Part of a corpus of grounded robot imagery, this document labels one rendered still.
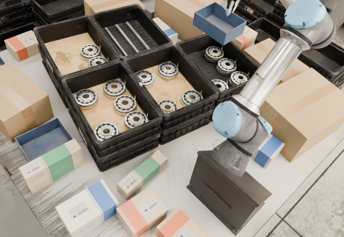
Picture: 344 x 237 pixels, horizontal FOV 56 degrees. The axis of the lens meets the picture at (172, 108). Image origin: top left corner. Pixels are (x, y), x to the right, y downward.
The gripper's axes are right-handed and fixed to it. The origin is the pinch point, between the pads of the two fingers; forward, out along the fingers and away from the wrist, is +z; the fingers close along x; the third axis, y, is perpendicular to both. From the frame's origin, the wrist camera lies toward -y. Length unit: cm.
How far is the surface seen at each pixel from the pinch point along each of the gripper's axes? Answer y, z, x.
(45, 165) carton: -3, 42, 98
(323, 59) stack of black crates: -23, 51, -112
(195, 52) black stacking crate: 11.5, 30.0, 2.0
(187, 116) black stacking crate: -20, 32, 38
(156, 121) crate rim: -18, 26, 56
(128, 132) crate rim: -16, 28, 69
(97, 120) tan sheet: 3, 38, 70
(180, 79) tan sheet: 0.5, 32.4, 22.8
